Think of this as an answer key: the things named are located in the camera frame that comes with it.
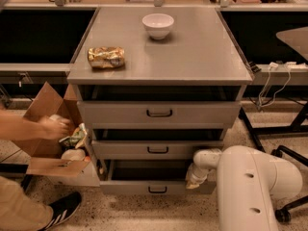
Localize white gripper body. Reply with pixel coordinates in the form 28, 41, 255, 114
186, 164, 209, 185

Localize grey bottom drawer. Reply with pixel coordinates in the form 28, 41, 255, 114
100, 160, 216, 195

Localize grey drawer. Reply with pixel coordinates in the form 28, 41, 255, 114
92, 141, 223, 160
100, 160, 216, 195
77, 101, 241, 129

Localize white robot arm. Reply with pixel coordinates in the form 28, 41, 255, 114
186, 145, 303, 231

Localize person's forearm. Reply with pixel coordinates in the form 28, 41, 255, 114
0, 110, 44, 141

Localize grey middle drawer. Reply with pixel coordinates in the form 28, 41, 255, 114
92, 141, 223, 160

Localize grey drawer cabinet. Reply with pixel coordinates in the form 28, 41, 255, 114
66, 6, 254, 185

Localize grey top drawer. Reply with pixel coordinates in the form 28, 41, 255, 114
77, 101, 241, 129

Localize person's hand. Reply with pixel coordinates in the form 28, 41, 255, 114
38, 115, 70, 140

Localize black office chair base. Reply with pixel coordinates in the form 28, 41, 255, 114
269, 145, 308, 223

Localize white round object in box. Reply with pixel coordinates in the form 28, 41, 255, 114
62, 149, 86, 161

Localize green snack packet in box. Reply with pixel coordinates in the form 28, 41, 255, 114
59, 123, 88, 149

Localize black sneaker with stripes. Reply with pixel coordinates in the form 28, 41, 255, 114
39, 192, 82, 231

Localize gold crumpled snack bag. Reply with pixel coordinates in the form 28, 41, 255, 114
88, 47, 125, 68

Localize brown cardboard box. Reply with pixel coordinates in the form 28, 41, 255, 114
13, 83, 99, 187

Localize white ceramic bowl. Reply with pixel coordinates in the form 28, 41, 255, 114
142, 13, 174, 39

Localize khaki trouser leg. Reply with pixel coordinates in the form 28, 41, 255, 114
0, 177, 53, 231

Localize black table leg frame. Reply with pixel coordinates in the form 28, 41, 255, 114
238, 101, 308, 152

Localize white cables with plugs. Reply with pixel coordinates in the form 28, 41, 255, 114
256, 61, 308, 110

